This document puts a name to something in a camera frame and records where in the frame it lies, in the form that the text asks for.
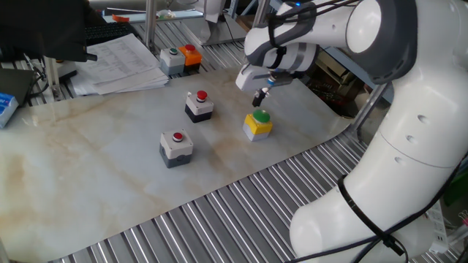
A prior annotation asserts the dark grey tablet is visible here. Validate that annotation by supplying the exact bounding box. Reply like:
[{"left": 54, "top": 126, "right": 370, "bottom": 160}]
[{"left": 0, "top": 67, "right": 37, "bottom": 107}]

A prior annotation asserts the white paper stack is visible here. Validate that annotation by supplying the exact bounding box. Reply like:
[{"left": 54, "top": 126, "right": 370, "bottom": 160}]
[{"left": 69, "top": 33, "right": 170, "bottom": 96}]

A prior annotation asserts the grey metal base plate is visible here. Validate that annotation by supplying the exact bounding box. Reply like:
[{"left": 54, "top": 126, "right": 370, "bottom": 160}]
[{"left": 171, "top": 16, "right": 248, "bottom": 47}]

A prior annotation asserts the black velcro strap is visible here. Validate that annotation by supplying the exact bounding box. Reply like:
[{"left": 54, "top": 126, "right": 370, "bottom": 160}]
[
  {"left": 268, "top": 7, "right": 290, "bottom": 69},
  {"left": 338, "top": 175, "right": 407, "bottom": 256}
]

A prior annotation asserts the green panel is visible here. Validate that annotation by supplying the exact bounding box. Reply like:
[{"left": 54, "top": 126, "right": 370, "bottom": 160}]
[{"left": 444, "top": 171, "right": 468, "bottom": 205}]

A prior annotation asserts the small red button box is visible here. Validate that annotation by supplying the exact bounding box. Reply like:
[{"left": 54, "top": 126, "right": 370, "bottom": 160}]
[{"left": 159, "top": 128, "right": 195, "bottom": 169}]

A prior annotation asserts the black keyboard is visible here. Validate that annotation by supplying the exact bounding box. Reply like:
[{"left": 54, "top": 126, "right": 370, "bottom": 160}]
[{"left": 84, "top": 21, "right": 138, "bottom": 47}]

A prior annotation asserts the blue tissue pack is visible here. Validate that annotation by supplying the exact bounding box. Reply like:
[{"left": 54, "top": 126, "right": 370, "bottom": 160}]
[{"left": 0, "top": 92, "right": 19, "bottom": 129}]

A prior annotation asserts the orange button box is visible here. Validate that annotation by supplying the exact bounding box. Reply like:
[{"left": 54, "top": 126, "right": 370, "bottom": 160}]
[{"left": 178, "top": 44, "right": 203, "bottom": 73}]

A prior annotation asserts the white power strip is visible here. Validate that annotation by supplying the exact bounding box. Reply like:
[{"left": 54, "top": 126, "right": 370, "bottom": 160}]
[{"left": 427, "top": 200, "right": 451, "bottom": 255}]

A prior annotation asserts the black camera cable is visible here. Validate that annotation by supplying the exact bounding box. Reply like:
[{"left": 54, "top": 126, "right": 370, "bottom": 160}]
[{"left": 268, "top": 0, "right": 468, "bottom": 263}]

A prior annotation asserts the green button yellow box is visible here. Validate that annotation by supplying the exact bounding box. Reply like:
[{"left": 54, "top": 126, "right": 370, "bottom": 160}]
[{"left": 242, "top": 109, "right": 273, "bottom": 142}]

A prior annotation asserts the large red button box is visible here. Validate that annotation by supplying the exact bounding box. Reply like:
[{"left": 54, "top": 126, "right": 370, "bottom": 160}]
[{"left": 184, "top": 90, "right": 215, "bottom": 123}]

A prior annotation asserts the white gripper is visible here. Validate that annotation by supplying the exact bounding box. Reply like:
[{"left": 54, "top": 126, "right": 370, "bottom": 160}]
[{"left": 235, "top": 64, "right": 279, "bottom": 108}]

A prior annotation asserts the marble pattern mat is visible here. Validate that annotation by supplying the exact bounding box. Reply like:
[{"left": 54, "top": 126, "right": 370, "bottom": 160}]
[{"left": 0, "top": 67, "right": 354, "bottom": 263}]

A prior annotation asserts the black monitor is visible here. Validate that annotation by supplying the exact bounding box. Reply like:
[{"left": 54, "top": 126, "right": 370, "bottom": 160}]
[{"left": 0, "top": 0, "right": 107, "bottom": 63}]

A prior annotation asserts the aluminium frame post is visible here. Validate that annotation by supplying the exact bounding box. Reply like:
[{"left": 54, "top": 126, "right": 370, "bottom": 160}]
[
  {"left": 144, "top": 0, "right": 159, "bottom": 50},
  {"left": 252, "top": 0, "right": 272, "bottom": 28},
  {"left": 347, "top": 83, "right": 391, "bottom": 137}
]

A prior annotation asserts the grey box green button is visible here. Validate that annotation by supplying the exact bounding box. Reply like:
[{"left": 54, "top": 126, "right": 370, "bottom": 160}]
[{"left": 159, "top": 47, "right": 186, "bottom": 77}]

